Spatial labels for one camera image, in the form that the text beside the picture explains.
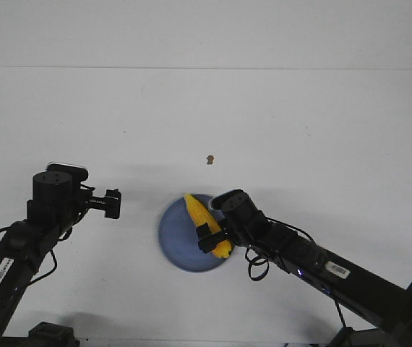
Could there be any yellow corn cob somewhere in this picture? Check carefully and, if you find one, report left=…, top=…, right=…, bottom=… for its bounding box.
left=184, top=194, right=233, bottom=259

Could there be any small brown table mark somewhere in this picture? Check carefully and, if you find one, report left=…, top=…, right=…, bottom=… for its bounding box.
left=206, top=155, right=215, bottom=166

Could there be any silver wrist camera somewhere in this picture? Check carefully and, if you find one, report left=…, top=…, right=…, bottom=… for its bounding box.
left=46, top=162, right=89, bottom=181
left=208, top=197, right=223, bottom=210

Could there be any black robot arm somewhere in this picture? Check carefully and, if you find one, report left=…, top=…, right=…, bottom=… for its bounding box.
left=0, top=163, right=121, bottom=340
left=197, top=189, right=412, bottom=347

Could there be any blue round plate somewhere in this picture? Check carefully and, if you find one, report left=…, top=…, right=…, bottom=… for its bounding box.
left=158, top=193, right=227, bottom=273

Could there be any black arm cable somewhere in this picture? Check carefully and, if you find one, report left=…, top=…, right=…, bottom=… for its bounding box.
left=0, top=223, right=73, bottom=286
left=244, top=216, right=355, bottom=330

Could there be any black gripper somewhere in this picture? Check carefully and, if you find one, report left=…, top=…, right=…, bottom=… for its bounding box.
left=196, top=189, right=268, bottom=253
left=27, top=169, right=121, bottom=231

